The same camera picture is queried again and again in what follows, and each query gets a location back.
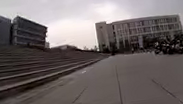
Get grey paved plaza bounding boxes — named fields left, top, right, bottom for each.
left=0, top=46, right=183, bottom=104

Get low flat building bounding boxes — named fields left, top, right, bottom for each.
left=51, top=43, right=79, bottom=54

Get wide grey stone steps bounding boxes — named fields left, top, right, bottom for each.
left=0, top=27, right=116, bottom=100

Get row of parked motorcycles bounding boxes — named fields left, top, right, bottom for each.
left=151, top=33, right=183, bottom=59

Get beige building with many windows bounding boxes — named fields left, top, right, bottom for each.
left=94, top=11, right=183, bottom=56

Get grey building with balconies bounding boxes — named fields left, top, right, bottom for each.
left=8, top=11, right=51, bottom=53

